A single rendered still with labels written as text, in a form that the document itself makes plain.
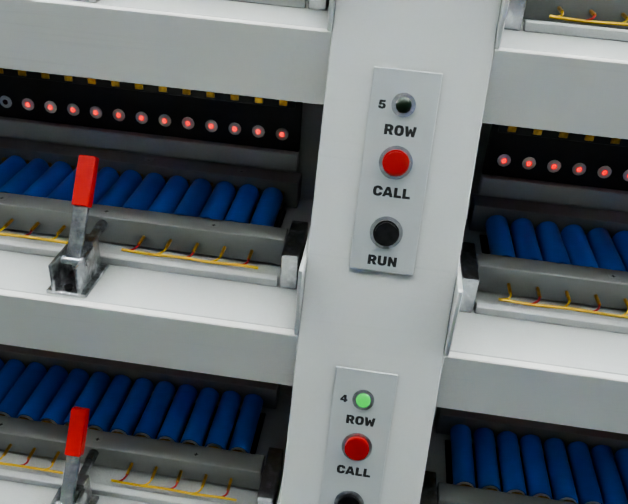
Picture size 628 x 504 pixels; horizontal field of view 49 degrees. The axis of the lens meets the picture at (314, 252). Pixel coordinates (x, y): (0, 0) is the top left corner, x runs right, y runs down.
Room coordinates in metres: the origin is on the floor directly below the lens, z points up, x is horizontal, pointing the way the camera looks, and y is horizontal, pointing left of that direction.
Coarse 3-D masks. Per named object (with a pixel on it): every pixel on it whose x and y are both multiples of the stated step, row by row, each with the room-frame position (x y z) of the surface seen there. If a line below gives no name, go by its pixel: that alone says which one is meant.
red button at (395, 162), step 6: (396, 150) 0.41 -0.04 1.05; (384, 156) 0.41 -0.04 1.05; (390, 156) 0.41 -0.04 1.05; (396, 156) 0.41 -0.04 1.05; (402, 156) 0.41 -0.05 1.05; (384, 162) 0.41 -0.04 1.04; (390, 162) 0.41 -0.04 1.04; (396, 162) 0.41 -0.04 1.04; (402, 162) 0.41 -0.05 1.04; (408, 162) 0.41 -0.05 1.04; (384, 168) 0.41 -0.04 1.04; (390, 168) 0.41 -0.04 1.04; (396, 168) 0.41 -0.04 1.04; (402, 168) 0.41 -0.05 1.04; (390, 174) 0.41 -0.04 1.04; (396, 174) 0.41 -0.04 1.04; (402, 174) 0.41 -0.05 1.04
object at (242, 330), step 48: (96, 144) 0.60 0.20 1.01; (144, 144) 0.60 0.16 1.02; (192, 144) 0.59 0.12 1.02; (288, 240) 0.48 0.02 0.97; (0, 288) 0.44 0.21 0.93; (96, 288) 0.45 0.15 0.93; (144, 288) 0.45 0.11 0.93; (192, 288) 0.46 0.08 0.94; (240, 288) 0.46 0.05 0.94; (288, 288) 0.47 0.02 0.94; (0, 336) 0.44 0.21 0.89; (48, 336) 0.44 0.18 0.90; (96, 336) 0.44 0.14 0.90; (144, 336) 0.43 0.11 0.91; (192, 336) 0.43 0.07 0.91; (240, 336) 0.42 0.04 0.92; (288, 336) 0.42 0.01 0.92; (288, 384) 0.43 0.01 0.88
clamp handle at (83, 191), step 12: (84, 156) 0.46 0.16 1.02; (84, 168) 0.46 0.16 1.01; (96, 168) 0.46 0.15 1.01; (84, 180) 0.46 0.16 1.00; (84, 192) 0.46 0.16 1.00; (72, 204) 0.45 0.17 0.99; (84, 204) 0.45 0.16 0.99; (72, 216) 0.45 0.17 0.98; (84, 216) 0.45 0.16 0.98; (72, 228) 0.45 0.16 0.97; (84, 228) 0.45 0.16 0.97; (72, 240) 0.45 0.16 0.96; (72, 252) 0.45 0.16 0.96; (84, 252) 0.46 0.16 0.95
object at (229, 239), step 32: (0, 192) 0.51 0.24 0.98; (0, 224) 0.51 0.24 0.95; (32, 224) 0.50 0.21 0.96; (64, 224) 0.50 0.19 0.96; (128, 224) 0.49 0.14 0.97; (160, 224) 0.49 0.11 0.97; (192, 224) 0.49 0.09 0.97; (224, 224) 0.50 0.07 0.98; (256, 224) 0.50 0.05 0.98; (160, 256) 0.48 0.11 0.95; (224, 256) 0.49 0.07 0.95; (256, 256) 0.49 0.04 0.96
